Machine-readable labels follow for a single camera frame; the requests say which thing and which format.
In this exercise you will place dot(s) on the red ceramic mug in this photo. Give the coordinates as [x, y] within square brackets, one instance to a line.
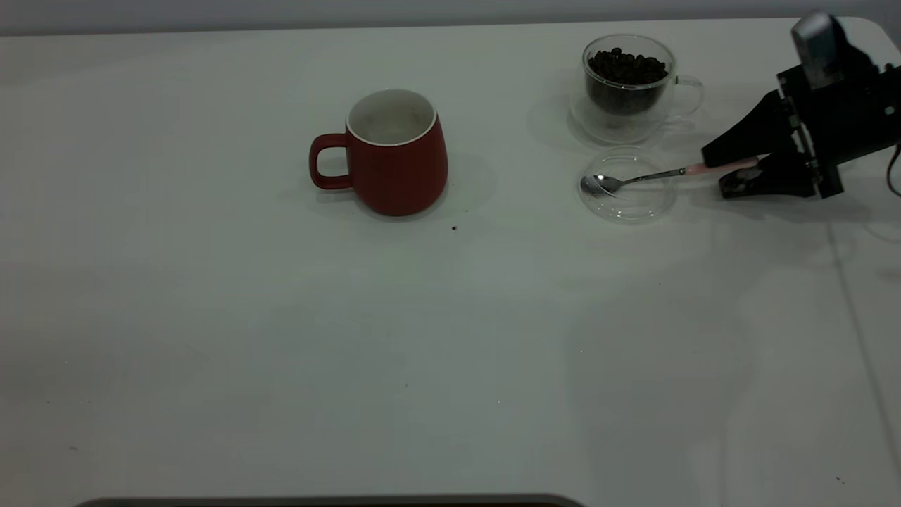
[401, 176]

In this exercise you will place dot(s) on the clear round glass lid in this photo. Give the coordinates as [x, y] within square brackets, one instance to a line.
[633, 209]

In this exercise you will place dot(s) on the clear double-wall glass cup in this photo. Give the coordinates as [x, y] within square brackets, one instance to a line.
[619, 130]

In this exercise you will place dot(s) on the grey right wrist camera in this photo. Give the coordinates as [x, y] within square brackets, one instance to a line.
[816, 49]

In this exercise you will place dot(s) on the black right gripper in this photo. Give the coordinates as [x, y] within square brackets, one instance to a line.
[852, 113]

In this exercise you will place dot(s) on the coffee beans heap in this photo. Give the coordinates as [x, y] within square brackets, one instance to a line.
[626, 70]

